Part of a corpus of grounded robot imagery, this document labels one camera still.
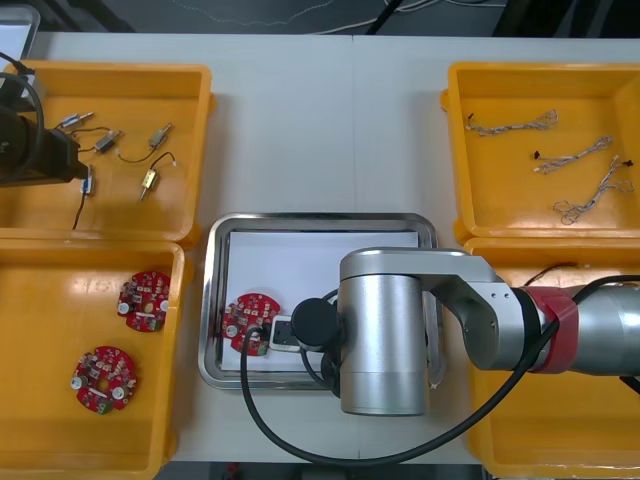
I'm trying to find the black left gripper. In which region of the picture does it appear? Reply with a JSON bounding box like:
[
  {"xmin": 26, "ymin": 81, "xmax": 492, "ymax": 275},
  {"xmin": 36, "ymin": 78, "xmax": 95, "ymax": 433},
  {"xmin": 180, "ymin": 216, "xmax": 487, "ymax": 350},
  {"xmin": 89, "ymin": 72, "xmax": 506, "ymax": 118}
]
[{"xmin": 42, "ymin": 128, "xmax": 87, "ymax": 185}]

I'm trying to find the blue label metal solenoid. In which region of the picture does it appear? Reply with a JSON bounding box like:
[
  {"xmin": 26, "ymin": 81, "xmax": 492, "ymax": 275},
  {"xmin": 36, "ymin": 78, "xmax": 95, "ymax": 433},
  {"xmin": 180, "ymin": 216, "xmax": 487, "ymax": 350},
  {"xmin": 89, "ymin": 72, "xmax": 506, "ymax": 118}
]
[{"xmin": 72, "ymin": 164, "xmax": 97, "ymax": 231}]

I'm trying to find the brass coloured metal solenoid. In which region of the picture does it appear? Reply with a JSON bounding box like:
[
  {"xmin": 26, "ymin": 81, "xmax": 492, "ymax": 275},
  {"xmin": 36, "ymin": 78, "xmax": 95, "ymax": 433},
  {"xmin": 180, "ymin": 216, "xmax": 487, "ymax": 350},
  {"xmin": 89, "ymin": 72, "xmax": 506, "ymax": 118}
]
[{"xmin": 138, "ymin": 152, "xmax": 177, "ymax": 202}]

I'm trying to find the round red circuit board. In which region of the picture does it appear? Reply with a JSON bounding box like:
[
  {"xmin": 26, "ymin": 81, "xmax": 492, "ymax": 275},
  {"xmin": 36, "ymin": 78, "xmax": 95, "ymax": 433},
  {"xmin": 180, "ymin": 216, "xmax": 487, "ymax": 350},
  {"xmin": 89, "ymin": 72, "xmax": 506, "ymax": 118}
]
[
  {"xmin": 222, "ymin": 292, "xmax": 284, "ymax": 357},
  {"xmin": 69, "ymin": 344, "xmax": 137, "ymax": 416},
  {"xmin": 117, "ymin": 269, "xmax": 170, "ymax": 333}
]

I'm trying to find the white grey twisted wire harness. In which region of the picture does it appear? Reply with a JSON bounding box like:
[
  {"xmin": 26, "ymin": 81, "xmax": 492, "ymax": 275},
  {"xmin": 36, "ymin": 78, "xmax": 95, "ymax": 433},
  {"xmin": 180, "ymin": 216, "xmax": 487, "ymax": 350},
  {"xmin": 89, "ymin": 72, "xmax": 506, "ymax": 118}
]
[
  {"xmin": 552, "ymin": 155, "xmax": 635, "ymax": 226},
  {"xmin": 464, "ymin": 109, "xmax": 559, "ymax": 137},
  {"xmin": 530, "ymin": 134, "xmax": 614, "ymax": 176}
]

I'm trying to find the group of metal solenoids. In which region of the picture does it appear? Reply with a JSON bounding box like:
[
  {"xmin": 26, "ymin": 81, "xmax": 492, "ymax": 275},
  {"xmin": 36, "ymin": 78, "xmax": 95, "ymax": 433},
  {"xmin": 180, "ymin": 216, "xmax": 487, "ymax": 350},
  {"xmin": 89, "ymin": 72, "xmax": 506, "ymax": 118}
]
[{"xmin": 57, "ymin": 112, "xmax": 174, "ymax": 165}]

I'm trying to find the yellow-orange plastic bin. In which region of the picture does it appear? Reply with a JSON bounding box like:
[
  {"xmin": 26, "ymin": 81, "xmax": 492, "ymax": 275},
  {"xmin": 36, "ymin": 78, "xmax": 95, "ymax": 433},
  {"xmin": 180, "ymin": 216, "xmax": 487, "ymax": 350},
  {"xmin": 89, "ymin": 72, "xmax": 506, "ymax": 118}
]
[
  {"xmin": 462, "ymin": 237, "xmax": 640, "ymax": 480},
  {"xmin": 0, "ymin": 60, "xmax": 217, "ymax": 249},
  {"xmin": 439, "ymin": 60, "xmax": 640, "ymax": 246},
  {"xmin": 0, "ymin": 238, "xmax": 194, "ymax": 479}
]

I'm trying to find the small steel tray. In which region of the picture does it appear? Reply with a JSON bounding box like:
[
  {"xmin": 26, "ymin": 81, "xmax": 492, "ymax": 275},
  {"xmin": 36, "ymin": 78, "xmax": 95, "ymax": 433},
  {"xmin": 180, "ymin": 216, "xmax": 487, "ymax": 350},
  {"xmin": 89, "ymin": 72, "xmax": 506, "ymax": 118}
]
[{"xmin": 0, "ymin": 5, "xmax": 41, "ymax": 64}]

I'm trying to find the white paper sheet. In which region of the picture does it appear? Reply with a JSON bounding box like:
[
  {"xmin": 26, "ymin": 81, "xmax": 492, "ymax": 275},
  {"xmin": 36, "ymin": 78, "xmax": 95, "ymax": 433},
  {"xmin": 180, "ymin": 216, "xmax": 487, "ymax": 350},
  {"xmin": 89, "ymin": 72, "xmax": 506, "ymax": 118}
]
[{"xmin": 219, "ymin": 229, "xmax": 421, "ymax": 374}]

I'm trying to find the white floor cable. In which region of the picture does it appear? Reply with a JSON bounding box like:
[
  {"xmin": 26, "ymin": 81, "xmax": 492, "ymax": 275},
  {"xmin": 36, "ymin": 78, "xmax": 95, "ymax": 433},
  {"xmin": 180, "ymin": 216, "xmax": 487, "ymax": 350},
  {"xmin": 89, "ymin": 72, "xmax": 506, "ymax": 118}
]
[{"xmin": 172, "ymin": 0, "xmax": 454, "ymax": 35}]

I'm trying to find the black floor cable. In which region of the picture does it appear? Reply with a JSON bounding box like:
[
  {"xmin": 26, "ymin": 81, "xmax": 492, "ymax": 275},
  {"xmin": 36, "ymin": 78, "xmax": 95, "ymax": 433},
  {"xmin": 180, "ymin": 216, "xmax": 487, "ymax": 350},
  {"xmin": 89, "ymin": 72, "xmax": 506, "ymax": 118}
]
[{"xmin": 364, "ymin": 0, "xmax": 404, "ymax": 36}]

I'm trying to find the red black wire harness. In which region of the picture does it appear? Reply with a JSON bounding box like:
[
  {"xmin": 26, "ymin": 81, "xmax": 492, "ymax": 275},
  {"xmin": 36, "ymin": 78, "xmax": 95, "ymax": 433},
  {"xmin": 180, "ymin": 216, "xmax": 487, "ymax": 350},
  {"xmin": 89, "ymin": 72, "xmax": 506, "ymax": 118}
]
[{"xmin": 529, "ymin": 263, "xmax": 584, "ymax": 282}]

